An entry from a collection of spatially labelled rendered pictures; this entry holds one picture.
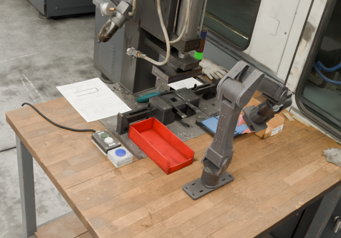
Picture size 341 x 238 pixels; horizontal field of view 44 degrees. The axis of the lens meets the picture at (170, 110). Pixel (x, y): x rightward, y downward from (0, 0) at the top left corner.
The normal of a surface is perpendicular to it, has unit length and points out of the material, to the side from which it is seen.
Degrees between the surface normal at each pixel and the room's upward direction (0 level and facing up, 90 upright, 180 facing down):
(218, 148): 92
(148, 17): 90
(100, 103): 1
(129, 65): 90
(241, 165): 0
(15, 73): 0
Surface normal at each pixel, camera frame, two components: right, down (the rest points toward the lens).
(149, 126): 0.62, 0.50
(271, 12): -0.81, 0.23
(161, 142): 0.14, -0.82
